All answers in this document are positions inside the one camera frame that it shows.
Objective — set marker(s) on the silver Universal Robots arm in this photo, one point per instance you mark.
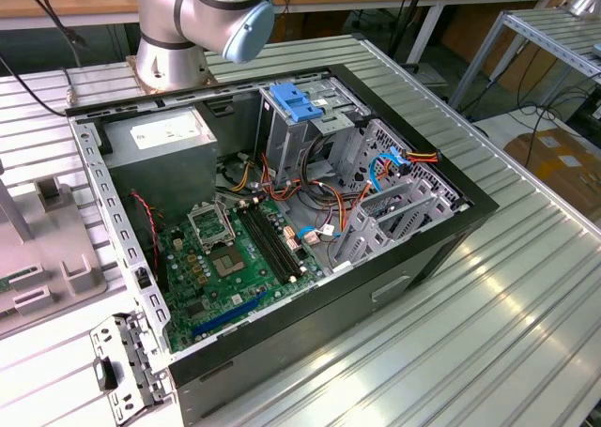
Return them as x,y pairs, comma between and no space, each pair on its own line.
159,65

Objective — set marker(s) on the blue expansion slot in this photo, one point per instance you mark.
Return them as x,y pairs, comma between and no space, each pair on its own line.
230,315

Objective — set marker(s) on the black open PC case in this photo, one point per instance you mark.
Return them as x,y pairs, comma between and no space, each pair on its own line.
328,324

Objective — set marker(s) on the brown cardboard box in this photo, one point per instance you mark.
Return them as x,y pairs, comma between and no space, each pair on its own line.
563,173

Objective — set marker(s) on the black RAM slot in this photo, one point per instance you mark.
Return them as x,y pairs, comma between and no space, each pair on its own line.
277,239
263,246

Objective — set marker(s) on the green motherboard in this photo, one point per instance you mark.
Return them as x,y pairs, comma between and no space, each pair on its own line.
220,300

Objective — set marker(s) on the blue plastic bay latch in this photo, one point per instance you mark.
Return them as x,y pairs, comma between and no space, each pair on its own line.
293,103

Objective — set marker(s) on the metal disk bay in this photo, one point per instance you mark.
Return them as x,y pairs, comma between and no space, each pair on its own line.
371,246

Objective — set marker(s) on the grey parts rack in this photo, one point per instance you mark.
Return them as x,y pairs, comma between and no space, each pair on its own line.
47,239

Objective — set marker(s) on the metal slat side table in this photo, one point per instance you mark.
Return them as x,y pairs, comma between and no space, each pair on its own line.
554,28

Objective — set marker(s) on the grey power supply unit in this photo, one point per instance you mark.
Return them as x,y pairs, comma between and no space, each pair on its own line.
159,173

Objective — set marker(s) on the green RAM stick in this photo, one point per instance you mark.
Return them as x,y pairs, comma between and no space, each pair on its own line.
4,285

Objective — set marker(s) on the metal optical drive cage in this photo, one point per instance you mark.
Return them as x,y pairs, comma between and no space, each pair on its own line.
291,159

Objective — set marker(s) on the metal slot retention bracket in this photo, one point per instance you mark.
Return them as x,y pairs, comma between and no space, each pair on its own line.
129,347

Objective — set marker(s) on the brown arm base plate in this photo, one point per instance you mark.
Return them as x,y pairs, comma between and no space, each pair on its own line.
133,77

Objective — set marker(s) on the CPU socket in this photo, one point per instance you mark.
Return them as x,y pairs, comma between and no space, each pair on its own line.
227,262

